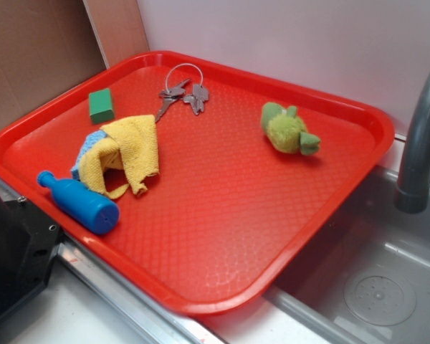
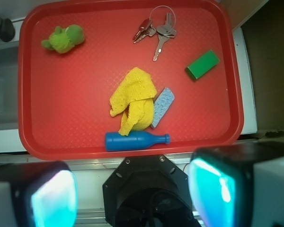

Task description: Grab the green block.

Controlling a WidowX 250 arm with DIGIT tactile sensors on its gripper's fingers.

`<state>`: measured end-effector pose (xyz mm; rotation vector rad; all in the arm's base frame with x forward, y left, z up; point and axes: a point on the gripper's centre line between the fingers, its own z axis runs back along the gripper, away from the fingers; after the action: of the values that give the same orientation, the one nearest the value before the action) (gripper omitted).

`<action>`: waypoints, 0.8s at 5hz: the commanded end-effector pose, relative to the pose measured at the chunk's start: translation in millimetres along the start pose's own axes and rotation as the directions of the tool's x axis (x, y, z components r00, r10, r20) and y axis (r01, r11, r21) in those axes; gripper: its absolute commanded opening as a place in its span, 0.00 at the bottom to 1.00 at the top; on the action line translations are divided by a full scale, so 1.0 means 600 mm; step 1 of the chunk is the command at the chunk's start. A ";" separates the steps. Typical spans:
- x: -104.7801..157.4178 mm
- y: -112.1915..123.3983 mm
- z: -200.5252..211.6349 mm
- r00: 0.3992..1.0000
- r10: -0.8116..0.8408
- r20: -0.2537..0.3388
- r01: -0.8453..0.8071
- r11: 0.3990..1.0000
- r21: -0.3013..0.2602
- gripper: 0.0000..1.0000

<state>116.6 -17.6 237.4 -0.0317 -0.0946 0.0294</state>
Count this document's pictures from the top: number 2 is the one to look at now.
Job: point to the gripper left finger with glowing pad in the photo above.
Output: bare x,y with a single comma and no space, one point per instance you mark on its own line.
41,194

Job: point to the green plush toy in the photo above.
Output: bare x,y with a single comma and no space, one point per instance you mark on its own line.
62,40

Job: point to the yellow knitted cloth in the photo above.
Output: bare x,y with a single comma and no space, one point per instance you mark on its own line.
133,98

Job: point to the red-headed key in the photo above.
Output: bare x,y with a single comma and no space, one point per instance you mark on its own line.
144,26

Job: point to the silver key under red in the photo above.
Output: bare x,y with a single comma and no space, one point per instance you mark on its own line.
151,31

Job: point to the blue sponge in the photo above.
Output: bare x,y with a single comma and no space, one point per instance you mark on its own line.
162,105

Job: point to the silver key upright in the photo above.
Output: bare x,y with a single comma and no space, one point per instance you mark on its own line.
169,21

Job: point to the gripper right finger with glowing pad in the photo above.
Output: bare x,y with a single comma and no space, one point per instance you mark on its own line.
240,185

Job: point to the black knob object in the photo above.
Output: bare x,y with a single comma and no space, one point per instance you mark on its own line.
7,30

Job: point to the blue plastic bottle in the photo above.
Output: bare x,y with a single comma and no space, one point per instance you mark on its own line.
135,140

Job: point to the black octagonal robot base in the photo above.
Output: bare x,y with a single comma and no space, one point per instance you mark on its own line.
148,191

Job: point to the red plastic tray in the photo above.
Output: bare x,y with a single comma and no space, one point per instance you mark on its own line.
63,99

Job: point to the green rectangular block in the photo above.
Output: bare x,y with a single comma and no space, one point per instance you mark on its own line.
202,65

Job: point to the silver key long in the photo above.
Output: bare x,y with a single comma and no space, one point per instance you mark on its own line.
165,32

